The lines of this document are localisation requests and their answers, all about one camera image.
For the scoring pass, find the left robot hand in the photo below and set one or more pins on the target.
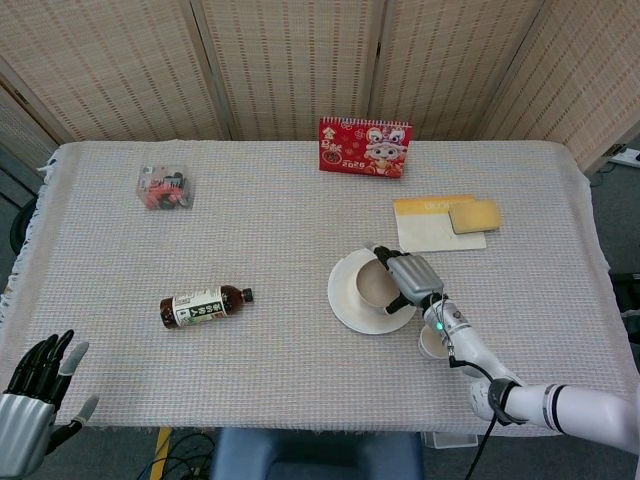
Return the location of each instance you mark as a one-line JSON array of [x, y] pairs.
[[27, 400]]

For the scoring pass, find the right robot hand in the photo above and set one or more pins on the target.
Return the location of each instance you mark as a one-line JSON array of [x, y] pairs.
[[412, 277]]

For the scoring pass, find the beige bowl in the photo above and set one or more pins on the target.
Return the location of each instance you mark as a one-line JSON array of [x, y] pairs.
[[372, 287]]

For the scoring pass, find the white paper cup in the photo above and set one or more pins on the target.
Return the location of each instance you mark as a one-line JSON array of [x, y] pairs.
[[432, 345]]

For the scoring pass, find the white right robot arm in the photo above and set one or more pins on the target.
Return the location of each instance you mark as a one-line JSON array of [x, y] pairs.
[[505, 370]]

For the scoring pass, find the white round plate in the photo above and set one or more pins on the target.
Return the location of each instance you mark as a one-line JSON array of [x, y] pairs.
[[350, 305]]

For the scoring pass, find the yellow white notebook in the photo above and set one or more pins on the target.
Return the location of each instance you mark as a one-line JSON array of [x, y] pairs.
[[435, 230]]

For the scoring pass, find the yellow sponge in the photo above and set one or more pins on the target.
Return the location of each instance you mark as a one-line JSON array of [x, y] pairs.
[[475, 216]]

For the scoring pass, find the red desk calendar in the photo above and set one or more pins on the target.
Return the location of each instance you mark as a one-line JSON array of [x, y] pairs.
[[365, 147]]

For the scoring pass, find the woven tablecloth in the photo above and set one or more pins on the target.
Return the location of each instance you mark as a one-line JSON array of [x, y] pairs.
[[280, 225]]

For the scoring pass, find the black wheel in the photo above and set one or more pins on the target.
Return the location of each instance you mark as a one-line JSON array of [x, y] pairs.
[[22, 227]]

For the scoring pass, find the brown tea bottle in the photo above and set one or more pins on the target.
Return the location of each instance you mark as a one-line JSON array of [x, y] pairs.
[[202, 306]]

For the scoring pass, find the blue chair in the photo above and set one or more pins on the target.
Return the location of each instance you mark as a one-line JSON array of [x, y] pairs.
[[315, 455]]

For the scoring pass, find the bamboo folding screen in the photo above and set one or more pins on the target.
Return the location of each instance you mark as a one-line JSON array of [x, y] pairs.
[[310, 65]]

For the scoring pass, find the white power strip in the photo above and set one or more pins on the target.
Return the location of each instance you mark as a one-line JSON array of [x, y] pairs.
[[627, 156]]

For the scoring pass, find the clear bag of clips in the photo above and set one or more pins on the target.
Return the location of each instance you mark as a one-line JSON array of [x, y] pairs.
[[165, 188]]

